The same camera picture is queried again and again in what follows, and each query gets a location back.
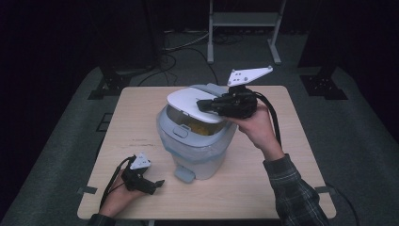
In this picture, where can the yellow snack bag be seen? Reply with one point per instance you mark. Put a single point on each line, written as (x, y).
(200, 128)

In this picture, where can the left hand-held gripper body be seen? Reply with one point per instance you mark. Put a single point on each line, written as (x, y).
(138, 177)

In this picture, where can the person's right hand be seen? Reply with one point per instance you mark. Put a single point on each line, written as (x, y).
(257, 128)

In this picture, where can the white metal stand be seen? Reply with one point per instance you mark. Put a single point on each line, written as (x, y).
(243, 19)

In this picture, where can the grey tape strip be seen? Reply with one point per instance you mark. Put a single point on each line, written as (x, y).
(87, 190)
(324, 189)

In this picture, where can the black stand base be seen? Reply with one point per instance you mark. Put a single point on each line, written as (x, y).
(116, 81)
(323, 84)

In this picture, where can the person's left hand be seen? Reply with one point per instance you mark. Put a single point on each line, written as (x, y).
(120, 199)

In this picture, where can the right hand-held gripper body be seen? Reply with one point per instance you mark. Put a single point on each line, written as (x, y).
(238, 102)

